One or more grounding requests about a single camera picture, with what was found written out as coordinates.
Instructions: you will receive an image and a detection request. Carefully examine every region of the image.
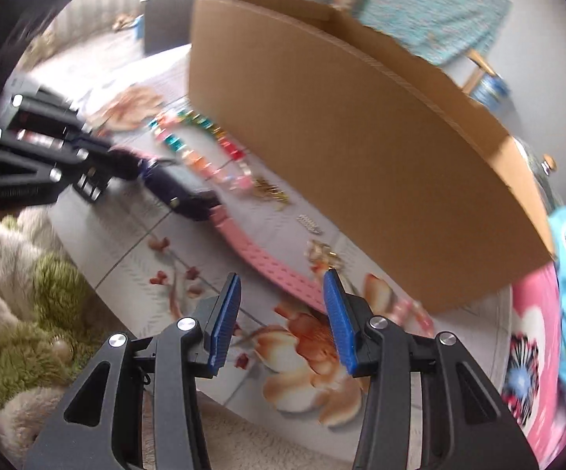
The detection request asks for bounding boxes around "grey lace cloth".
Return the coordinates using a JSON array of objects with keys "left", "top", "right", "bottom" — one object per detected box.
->
[{"left": 515, "top": 137, "right": 565, "bottom": 216}]

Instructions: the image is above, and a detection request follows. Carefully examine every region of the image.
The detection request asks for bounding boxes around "black watch with pink strap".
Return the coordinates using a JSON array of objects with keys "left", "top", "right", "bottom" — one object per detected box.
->
[{"left": 75, "top": 149, "right": 331, "bottom": 315}]

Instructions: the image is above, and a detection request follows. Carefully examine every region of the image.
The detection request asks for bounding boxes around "wooden stick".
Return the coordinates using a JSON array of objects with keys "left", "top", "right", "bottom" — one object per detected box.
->
[{"left": 460, "top": 50, "right": 493, "bottom": 95}]

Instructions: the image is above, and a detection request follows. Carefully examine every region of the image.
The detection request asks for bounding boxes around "pink floral blanket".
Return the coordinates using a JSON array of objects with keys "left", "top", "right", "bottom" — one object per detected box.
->
[{"left": 501, "top": 259, "right": 566, "bottom": 466}]

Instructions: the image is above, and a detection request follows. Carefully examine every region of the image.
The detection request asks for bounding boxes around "dark cabinet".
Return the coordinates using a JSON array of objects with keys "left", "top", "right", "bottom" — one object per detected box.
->
[{"left": 143, "top": 0, "right": 196, "bottom": 57}]

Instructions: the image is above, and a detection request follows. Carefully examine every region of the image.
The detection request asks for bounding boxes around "brown cardboard box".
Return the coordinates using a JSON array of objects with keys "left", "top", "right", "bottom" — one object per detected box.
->
[{"left": 187, "top": 0, "right": 558, "bottom": 314}]

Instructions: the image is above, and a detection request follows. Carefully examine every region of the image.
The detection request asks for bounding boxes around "silver ladder charm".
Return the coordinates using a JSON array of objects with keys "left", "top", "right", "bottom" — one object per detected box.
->
[{"left": 297, "top": 213, "right": 324, "bottom": 236}]

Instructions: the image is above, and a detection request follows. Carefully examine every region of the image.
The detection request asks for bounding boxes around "teal floral cloth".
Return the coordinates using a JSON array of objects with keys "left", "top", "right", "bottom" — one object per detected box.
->
[{"left": 349, "top": 0, "right": 514, "bottom": 67}]

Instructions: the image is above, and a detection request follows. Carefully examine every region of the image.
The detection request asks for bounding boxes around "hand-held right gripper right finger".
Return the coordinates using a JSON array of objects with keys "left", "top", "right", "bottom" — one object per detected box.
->
[{"left": 323, "top": 268, "right": 538, "bottom": 470}]

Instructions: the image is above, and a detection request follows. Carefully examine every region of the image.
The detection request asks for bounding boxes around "blue water bottle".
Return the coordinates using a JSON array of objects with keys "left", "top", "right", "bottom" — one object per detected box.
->
[{"left": 473, "top": 72, "right": 511, "bottom": 107}]

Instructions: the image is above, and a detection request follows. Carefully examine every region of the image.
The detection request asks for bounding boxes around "pink bead bracelet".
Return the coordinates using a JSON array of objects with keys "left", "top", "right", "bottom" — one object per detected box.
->
[{"left": 389, "top": 300, "right": 435, "bottom": 340}]

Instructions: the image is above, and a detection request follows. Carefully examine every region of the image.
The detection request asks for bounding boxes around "multicolour bead bracelet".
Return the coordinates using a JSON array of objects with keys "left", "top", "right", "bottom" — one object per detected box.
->
[{"left": 148, "top": 108, "right": 253, "bottom": 192}]

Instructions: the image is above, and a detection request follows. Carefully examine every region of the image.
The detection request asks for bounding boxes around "green and cream plush rug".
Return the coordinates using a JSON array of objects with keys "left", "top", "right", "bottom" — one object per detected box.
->
[{"left": 0, "top": 206, "right": 362, "bottom": 470}]

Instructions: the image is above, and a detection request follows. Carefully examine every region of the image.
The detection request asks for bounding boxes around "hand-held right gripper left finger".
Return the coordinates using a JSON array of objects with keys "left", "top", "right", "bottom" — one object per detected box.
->
[{"left": 23, "top": 273, "right": 242, "bottom": 470}]

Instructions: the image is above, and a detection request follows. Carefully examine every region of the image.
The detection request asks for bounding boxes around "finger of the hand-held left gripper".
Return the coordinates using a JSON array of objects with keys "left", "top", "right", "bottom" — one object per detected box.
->
[
  {"left": 0, "top": 127, "right": 112, "bottom": 213},
  {"left": 11, "top": 85, "right": 112, "bottom": 152}
]

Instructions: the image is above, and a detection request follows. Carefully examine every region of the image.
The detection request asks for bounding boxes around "grey curtain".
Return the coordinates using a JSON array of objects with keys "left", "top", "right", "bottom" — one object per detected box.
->
[{"left": 43, "top": 0, "right": 142, "bottom": 60}]

